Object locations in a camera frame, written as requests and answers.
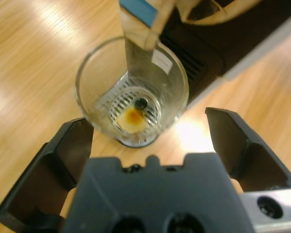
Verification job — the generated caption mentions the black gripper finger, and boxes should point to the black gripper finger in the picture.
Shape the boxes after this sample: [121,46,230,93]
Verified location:
[0,117,95,229]
[205,107,291,194]

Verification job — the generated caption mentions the silver drip tray grate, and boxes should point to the silver drip tray grate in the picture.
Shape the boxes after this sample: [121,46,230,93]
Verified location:
[94,72,161,149]

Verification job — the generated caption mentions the clear drinking glass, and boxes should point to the clear drinking glass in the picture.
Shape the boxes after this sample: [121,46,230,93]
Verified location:
[74,35,190,149]

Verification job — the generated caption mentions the white capsule coffee machine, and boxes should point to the white capsule coffee machine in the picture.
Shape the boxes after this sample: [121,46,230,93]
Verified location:
[118,0,291,109]

